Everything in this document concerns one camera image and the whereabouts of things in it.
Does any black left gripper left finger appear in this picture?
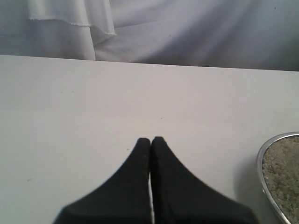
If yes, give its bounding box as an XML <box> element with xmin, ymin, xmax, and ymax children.
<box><xmin>54</xmin><ymin>138</ymin><xmax>151</xmax><ymax>224</ymax></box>

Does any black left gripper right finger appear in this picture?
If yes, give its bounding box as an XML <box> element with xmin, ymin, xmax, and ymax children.
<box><xmin>150</xmin><ymin>137</ymin><xmax>242</xmax><ymax>224</ymax></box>

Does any round steel tray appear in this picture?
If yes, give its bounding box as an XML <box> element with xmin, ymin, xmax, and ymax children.
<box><xmin>256</xmin><ymin>132</ymin><xmax>299</xmax><ymax>224</ymax></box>

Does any greenish-grey granular food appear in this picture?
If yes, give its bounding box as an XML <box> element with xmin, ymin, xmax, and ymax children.
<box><xmin>262</xmin><ymin>136</ymin><xmax>299</xmax><ymax>224</ymax></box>

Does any white cloth backdrop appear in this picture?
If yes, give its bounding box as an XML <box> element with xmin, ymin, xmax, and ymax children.
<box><xmin>0</xmin><ymin>0</ymin><xmax>299</xmax><ymax>71</ymax></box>

